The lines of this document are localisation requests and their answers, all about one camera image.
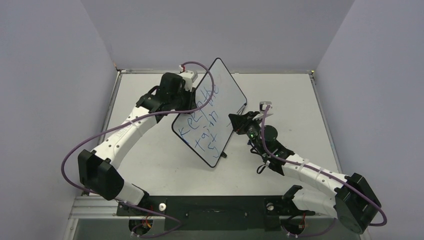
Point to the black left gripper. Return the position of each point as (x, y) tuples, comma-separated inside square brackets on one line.
[(191, 97)]

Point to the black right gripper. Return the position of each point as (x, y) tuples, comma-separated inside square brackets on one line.
[(243, 121)]

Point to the black framed whiteboard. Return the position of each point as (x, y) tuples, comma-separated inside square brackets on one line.
[(204, 131)]

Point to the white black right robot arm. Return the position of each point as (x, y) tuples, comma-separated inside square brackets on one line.
[(347, 198)]

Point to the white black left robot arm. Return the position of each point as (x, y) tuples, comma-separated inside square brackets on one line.
[(98, 168)]

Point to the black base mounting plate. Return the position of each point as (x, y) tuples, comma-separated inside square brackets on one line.
[(228, 213)]

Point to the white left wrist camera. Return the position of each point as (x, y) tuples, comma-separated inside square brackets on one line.
[(189, 76)]

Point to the aluminium front frame rail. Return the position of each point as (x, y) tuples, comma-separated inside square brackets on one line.
[(96, 208)]

